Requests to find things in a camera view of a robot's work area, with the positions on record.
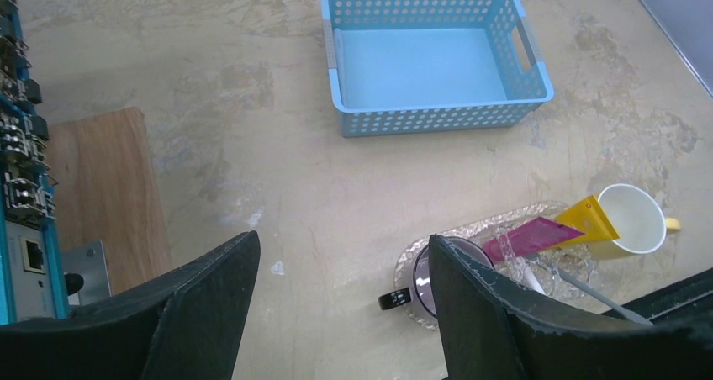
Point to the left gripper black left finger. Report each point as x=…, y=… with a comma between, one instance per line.
x=185, y=324

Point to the purple translucent mug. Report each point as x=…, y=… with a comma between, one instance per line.
x=413, y=288

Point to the grey metal bracket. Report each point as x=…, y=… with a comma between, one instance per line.
x=86, y=274

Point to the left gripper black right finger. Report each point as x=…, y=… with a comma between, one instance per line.
x=494, y=328

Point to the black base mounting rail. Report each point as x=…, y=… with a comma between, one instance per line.
x=689, y=299

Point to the clear textured oval tray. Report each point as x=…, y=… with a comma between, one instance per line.
x=576, y=260

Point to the yellow toothpaste tube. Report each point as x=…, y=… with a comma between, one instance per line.
x=588, y=217

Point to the grey toothbrush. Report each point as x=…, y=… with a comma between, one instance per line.
x=625, y=313

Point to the light blue perforated basket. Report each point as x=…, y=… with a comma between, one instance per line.
x=417, y=66

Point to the yellow mug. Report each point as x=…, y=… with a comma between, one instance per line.
x=637, y=218

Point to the brown wooden board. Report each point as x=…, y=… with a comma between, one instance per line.
x=107, y=191

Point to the dark grey flat box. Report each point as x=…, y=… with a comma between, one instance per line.
x=32, y=278

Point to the pink toothpaste tube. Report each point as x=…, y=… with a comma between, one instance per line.
x=530, y=237

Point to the aluminium frame rail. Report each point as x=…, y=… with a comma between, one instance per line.
x=688, y=26

